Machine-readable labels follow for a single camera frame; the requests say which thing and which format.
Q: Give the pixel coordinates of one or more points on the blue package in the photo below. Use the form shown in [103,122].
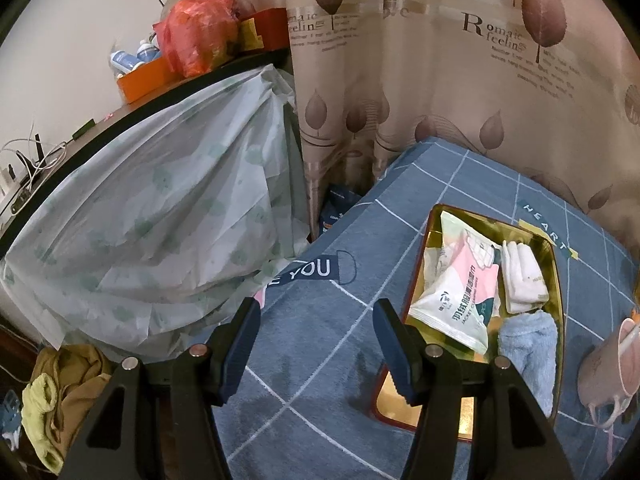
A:
[337,207]

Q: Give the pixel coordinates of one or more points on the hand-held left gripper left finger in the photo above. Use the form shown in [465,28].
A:
[240,360]

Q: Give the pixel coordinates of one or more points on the white sock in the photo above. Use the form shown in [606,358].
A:
[522,280]

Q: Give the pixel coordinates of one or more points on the orange rubber toy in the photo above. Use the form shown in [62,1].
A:
[635,315]

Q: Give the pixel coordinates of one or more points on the beige leaf print curtain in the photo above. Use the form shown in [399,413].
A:
[425,85]

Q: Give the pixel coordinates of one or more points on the floral print packet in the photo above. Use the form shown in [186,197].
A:
[452,232]

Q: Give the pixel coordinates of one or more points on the orange red plastic bag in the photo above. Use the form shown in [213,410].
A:
[195,35]

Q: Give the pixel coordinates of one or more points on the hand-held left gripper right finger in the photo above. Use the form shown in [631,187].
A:
[395,360]

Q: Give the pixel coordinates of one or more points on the blue checked tablecloth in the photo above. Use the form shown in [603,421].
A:
[310,320]

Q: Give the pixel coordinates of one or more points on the pink mug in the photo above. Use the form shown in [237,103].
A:
[605,370]

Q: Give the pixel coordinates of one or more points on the red yellow box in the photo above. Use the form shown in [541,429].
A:
[272,27]

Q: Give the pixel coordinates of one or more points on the yellow green cloth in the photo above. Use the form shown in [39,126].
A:
[37,400]

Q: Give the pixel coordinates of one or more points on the orange box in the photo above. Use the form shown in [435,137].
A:
[145,80]

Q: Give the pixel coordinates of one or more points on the white spoon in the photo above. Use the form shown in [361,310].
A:
[631,335]

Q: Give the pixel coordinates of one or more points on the light blue towel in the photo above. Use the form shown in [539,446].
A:
[530,345]

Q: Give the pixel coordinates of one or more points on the red box with gold inside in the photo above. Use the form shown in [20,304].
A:
[450,412]

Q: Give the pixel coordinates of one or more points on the pale printed plastic cover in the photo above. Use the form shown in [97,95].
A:
[150,210]

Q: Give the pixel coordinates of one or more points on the blue white bottle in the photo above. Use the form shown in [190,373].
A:
[148,51]
[125,61]

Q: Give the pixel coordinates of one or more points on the white pink wipe packet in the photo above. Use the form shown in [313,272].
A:
[450,305]

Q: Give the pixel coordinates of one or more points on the brown clothes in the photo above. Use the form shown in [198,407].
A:
[75,375]

